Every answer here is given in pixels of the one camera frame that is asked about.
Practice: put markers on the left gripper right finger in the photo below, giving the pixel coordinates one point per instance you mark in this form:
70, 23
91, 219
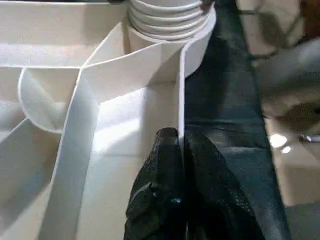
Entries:
212, 200

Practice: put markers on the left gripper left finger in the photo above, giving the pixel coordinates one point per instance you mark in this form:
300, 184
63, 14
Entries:
160, 187

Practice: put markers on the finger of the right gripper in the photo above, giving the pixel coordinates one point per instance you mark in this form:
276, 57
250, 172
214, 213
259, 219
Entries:
116, 1
206, 6

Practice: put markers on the white plastic table leg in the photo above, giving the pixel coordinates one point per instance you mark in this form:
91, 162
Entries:
170, 20

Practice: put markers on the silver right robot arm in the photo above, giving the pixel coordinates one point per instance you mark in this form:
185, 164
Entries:
287, 70

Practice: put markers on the black work mat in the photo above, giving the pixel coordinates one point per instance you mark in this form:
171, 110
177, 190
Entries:
220, 100

